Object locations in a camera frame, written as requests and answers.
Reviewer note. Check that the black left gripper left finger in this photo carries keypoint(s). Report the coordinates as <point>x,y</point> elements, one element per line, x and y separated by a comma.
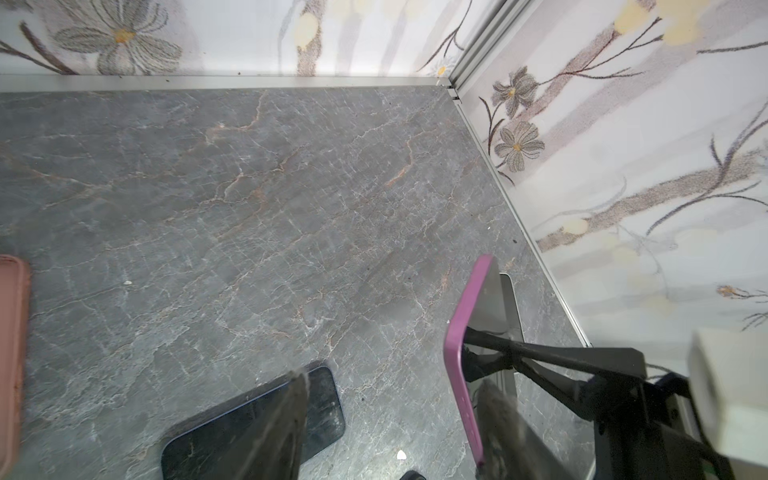
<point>272,448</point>

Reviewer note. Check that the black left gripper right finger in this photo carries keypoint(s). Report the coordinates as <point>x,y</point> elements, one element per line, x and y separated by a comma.
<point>511,449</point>

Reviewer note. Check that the black phone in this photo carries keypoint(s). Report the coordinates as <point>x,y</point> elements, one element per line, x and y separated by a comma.
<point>487,304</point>
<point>195,446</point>

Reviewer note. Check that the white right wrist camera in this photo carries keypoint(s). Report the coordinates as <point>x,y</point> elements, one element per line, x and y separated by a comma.
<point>728,383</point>

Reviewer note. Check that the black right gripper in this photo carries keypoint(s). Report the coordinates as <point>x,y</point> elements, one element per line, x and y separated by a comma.
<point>643,429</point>

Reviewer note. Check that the pink phone case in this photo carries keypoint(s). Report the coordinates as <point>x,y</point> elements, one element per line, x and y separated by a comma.
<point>15,293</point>

